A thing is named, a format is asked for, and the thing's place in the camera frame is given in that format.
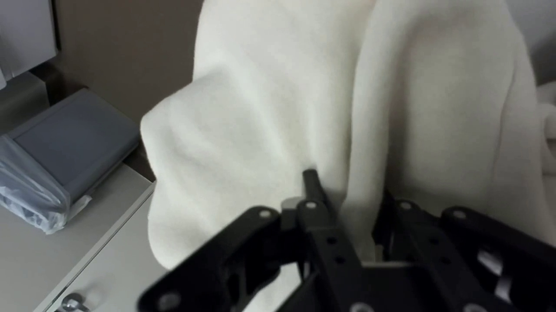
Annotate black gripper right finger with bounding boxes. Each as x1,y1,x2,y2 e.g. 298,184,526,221
371,190,556,312

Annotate silver screw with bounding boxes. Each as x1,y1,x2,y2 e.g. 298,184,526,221
57,292,88,312

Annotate grey box in plastic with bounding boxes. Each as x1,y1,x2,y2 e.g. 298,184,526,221
0,87,142,236

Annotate white metal cabinet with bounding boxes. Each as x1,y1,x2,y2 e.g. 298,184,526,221
0,164,170,312

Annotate grey flat panel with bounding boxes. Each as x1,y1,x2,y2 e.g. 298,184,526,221
0,0,58,84

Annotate cream jersey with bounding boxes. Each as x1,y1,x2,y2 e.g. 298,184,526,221
137,0,556,275

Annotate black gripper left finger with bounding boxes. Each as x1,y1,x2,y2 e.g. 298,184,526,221
137,169,375,312

